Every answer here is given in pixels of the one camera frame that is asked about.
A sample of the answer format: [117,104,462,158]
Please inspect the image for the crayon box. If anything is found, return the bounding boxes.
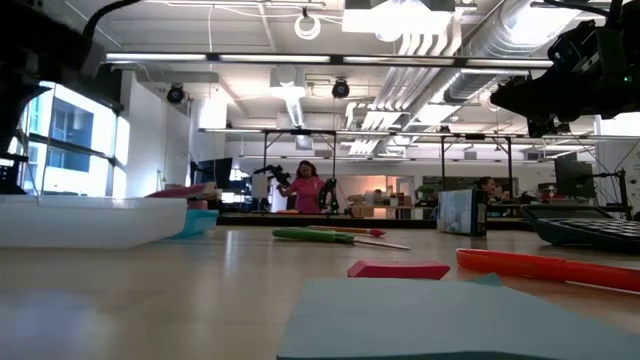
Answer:
[436,188,489,238]

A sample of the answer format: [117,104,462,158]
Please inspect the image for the person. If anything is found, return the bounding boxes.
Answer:
[277,159,327,215]
[475,175,504,204]

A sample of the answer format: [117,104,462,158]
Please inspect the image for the orange pen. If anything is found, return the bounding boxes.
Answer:
[455,247,640,295]

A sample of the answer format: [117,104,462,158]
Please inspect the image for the blue sticky note pad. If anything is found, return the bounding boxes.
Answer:
[275,272,640,360]

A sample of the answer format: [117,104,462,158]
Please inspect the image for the orange pencil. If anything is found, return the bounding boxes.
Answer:
[305,225,387,239]

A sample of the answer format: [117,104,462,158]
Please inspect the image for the overhead light bar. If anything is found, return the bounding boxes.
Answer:
[104,51,554,69]

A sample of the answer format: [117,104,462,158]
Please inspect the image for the pink eraser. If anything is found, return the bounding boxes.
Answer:
[346,259,452,281]

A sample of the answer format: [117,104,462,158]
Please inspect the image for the white background box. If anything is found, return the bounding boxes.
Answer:
[250,173,270,200]

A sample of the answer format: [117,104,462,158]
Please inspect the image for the white cable coil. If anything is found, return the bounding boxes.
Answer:
[293,13,323,42]

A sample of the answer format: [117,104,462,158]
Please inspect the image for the black calculator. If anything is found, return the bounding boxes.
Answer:
[519,203,640,253]

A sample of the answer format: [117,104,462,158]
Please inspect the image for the green handled scissors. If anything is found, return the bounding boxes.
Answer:
[272,227,412,252]

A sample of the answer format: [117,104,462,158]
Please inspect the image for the background black workstation frame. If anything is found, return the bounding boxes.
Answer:
[261,128,338,214]
[439,132,515,202]

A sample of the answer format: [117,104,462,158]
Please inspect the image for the clear pencil case teal lid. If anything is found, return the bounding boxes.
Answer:
[0,193,220,250]

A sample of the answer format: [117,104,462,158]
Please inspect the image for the dark computer monitor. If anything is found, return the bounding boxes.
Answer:
[191,157,234,190]
[553,151,597,200]

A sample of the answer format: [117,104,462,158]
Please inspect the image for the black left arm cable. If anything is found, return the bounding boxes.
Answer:
[81,0,144,39]

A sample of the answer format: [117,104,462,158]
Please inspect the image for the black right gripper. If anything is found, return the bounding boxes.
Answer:
[489,19,621,124]

